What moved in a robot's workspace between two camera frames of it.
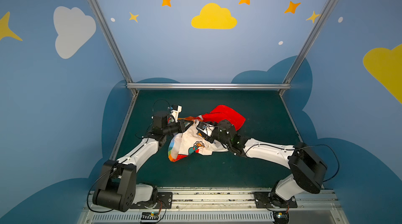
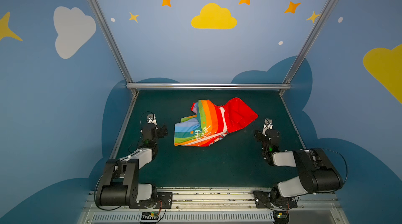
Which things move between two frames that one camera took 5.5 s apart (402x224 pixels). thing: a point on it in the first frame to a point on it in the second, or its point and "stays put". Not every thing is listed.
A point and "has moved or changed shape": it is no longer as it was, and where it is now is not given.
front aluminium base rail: [222, 205] stays put
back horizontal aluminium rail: [210, 86] stays put
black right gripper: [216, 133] to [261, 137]
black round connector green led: [281, 217] stays put
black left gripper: [181, 125] to [158, 131]
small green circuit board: [149, 215] stays put
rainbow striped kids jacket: [188, 141] has moved or changed shape
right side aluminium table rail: [293, 122] stays put
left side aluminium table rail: [126, 118] stays put
